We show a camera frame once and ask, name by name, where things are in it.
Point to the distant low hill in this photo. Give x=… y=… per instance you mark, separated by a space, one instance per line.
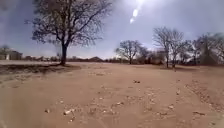
x=95 y=59

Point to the bare tree round crown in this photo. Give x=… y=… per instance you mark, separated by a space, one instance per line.
x=129 y=50

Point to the brown bare dirt ground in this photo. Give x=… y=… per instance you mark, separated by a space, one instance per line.
x=110 y=93

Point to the large bare tree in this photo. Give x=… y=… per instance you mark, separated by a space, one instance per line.
x=63 y=53

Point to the tall thin bare tree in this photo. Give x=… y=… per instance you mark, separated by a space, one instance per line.
x=166 y=50
x=174 y=53

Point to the pale paved path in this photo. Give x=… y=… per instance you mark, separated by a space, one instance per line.
x=20 y=62

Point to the thicket of trees and bushes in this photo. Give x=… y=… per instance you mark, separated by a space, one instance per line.
x=206 y=50

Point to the building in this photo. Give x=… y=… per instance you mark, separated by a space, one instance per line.
x=10 y=55

